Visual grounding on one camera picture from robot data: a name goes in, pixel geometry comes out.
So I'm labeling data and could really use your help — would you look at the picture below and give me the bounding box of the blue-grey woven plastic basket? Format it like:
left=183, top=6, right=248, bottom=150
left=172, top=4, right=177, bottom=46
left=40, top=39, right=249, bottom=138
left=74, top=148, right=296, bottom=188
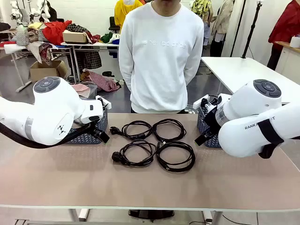
left=65, top=106, right=109, bottom=145
left=196, top=109, right=222, bottom=148

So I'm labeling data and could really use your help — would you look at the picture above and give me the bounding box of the closed cardboard box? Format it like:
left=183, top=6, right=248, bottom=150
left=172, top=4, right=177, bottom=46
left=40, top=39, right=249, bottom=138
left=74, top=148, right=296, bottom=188
left=62, top=30, right=89, bottom=44

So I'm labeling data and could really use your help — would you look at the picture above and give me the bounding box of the black office chair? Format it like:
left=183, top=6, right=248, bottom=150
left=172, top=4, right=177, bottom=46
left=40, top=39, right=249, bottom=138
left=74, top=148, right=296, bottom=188
left=109, top=16, right=120, bottom=32

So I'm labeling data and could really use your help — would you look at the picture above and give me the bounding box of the beige coat on mannequin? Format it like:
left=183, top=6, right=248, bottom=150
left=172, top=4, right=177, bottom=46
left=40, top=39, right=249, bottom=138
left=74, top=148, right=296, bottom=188
left=210, top=0, right=235, bottom=58

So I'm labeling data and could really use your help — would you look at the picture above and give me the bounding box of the yellow floral shirt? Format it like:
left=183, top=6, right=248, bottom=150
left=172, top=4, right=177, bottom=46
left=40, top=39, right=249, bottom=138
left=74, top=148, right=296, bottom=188
left=191, top=0, right=214, bottom=23

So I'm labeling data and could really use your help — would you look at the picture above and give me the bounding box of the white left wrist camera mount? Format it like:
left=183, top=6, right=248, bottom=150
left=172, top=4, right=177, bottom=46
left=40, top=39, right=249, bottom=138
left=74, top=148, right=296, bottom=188
left=95, top=95, right=112, bottom=110

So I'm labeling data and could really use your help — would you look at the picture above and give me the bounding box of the person in white sweatshirt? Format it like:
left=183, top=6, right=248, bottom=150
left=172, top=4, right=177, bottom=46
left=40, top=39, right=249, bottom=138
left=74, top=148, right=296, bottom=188
left=118, top=0, right=204, bottom=114

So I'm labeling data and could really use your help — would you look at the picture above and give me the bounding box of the black round base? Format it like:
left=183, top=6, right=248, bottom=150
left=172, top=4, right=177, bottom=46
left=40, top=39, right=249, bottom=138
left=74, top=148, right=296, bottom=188
left=128, top=210, right=175, bottom=218

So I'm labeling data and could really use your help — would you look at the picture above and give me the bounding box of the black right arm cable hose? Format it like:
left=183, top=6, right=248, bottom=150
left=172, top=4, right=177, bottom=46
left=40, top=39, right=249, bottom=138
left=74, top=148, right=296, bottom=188
left=257, top=118, right=285, bottom=159

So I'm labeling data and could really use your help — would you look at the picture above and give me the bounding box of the black power cable with plug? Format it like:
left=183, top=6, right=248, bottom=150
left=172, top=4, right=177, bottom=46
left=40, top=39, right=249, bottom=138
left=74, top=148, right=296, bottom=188
left=109, top=120, right=153, bottom=141
left=112, top=139, right=157, bottom=167

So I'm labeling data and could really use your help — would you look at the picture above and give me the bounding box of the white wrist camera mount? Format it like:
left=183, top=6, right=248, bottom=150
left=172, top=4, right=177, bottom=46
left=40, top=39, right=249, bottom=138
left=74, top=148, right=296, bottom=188
left=194, top=93, right=232, bottom=112
left=95, top=95, right=112, bottom=110

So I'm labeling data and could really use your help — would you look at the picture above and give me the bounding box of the yellow garment on mannequin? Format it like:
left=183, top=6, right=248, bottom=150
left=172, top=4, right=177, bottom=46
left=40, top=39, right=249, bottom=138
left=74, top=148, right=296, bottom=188
left=114, top=0, right=143, bottom=33

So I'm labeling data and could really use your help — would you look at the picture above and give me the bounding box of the black light stand pole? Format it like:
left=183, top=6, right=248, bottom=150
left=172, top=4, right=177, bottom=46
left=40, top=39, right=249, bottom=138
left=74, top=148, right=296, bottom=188
left=231, top=0, right=247, bottom=58

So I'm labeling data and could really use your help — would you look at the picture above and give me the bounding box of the red plaid cloth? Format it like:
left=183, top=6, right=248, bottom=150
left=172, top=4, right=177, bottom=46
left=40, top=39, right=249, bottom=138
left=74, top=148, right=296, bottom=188
left=81, top=69, right=120, bottom=92

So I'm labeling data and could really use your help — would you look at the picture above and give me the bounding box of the person in red jacket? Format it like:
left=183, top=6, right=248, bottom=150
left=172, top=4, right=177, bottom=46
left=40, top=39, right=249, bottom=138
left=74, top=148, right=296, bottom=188
left=267, top=0, right=300, bottom=71

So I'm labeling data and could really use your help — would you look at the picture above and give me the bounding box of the green cloth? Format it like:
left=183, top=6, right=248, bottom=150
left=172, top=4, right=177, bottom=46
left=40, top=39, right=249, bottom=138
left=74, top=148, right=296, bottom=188
left=100, top=32, right=115, bottom=44

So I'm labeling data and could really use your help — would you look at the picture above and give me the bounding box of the black white checked cloth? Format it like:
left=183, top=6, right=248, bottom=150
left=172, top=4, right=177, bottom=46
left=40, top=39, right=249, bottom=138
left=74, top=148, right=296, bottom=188
left=83, top=51, right=103, bottom=69

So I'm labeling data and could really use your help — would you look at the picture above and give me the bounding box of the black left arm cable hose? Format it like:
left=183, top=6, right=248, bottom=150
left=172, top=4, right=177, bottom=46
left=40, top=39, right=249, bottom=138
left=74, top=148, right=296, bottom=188
left=0, top=121, right=92, bottom=150

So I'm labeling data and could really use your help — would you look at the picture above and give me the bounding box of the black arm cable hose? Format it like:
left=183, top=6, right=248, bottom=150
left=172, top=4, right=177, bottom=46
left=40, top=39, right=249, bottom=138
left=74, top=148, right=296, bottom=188
left=257, top=118, right=285, bottom=159
left=0, top=121, right=92, bottom=150

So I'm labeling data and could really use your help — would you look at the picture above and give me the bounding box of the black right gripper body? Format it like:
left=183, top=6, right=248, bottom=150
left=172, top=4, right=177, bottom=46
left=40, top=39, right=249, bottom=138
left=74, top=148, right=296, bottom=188
left=200, top=109, right=222, bottom=141

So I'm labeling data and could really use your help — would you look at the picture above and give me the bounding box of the white table with clothes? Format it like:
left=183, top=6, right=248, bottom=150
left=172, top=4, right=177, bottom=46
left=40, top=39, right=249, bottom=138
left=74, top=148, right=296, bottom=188
left=60, top=41, right=120, bottom=84

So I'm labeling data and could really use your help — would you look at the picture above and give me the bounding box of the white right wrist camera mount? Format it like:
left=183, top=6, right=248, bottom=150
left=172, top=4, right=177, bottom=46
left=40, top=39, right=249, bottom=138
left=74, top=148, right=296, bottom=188
left=194, top=93, right=232, bottom=112

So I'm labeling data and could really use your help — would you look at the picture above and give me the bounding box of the black tripod stand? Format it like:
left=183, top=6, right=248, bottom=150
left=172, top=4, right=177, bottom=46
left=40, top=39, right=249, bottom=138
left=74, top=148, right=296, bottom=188
left=241, top=0, right=263, bottom=59

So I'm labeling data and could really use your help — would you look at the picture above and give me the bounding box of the grey patterned bag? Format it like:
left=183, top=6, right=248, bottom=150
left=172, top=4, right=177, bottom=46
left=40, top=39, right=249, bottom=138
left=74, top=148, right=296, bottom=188
left=15, top=29, right=30, bottom=46

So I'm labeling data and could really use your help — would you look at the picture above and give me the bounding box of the black usb cable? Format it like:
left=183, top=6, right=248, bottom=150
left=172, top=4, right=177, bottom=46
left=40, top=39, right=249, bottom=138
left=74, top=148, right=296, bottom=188
left=156, top=141, right=196, bottom=173
left=152, top=119, right=187, bottom=145

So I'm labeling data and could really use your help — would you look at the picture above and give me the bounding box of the white ironing board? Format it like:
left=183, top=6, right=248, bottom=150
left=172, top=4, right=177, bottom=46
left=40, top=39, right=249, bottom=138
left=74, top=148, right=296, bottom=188
left=3, top=43, right=33, bottom=93

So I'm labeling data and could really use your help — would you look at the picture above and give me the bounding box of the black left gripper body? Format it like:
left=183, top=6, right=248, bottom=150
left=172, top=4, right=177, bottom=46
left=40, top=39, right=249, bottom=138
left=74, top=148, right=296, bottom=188
left=88, top=123, right=102, bottom=138

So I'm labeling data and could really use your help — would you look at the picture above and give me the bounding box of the open cardboard box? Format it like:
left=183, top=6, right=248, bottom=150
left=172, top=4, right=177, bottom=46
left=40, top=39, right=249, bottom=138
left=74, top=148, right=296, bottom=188
left=29, top=60, right=68, bottom=82

